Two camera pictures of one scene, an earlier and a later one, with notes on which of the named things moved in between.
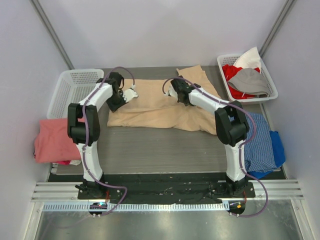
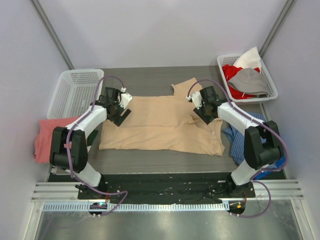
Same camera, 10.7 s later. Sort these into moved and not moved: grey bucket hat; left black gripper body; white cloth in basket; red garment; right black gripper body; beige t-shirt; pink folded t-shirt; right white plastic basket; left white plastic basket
Moved: beige t-shirt; right black gripper body; left black gripper body
Not moved: left white plastic basket; right white plastic basket; red garment; grey bucket hat; white cloth in basket; pink folded t-shirt
